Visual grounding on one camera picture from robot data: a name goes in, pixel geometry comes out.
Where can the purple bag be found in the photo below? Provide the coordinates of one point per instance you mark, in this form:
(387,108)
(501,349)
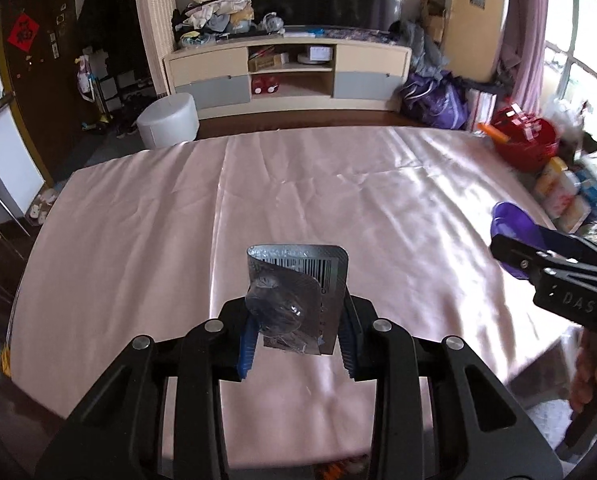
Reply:
(436,100)

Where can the red door decoration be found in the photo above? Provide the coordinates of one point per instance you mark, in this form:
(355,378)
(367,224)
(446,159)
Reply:
(23,34)

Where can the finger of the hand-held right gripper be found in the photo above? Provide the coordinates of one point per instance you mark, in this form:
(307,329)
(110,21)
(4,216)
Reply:
(565,241)
(553,260)

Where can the red plastic basket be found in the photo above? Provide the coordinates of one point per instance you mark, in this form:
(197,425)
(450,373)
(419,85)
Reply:
(525,140)

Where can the white slippers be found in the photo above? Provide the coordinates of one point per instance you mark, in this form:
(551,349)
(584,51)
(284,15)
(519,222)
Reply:
(42,206)

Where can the window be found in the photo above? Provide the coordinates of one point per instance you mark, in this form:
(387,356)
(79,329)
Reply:
(583,40)

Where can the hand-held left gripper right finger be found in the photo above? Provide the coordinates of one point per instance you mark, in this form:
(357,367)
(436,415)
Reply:
(351,345)

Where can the purple plastic lid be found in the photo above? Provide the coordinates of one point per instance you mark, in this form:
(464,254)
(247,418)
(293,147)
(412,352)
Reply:
(515,225)

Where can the grey round stool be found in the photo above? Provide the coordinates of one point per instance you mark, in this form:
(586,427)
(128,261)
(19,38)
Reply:
(168,120)

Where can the pile of clothes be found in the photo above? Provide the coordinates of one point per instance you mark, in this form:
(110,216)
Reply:
(213,15)

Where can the grey blister pack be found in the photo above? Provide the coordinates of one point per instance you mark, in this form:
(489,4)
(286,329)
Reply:
(303,285)

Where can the tall cardboard box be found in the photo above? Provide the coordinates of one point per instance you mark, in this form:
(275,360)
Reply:
(476,15)

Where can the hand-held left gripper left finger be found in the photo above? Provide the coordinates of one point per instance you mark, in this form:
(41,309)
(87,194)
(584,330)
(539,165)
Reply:
(246,345)

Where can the pink curtain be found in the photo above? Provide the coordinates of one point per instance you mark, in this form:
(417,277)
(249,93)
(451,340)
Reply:
(525,35)

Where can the dark wooden door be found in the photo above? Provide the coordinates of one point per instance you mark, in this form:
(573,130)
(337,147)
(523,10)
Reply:
(43,85)

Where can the beige grey TV stand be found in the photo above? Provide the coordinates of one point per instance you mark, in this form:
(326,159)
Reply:
(288,77)

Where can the white label canister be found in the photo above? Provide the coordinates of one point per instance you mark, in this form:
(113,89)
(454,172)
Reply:
(563,199)
(548,180)
(577,215)

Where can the person's right hand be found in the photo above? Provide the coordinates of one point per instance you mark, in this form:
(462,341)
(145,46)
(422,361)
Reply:
(590,375)

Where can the orange toy stick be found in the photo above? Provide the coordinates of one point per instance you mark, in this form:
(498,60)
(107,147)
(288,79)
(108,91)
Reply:
(493,131)

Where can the black shoe rack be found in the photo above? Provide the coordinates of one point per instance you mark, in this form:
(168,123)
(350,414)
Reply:
(113,90)

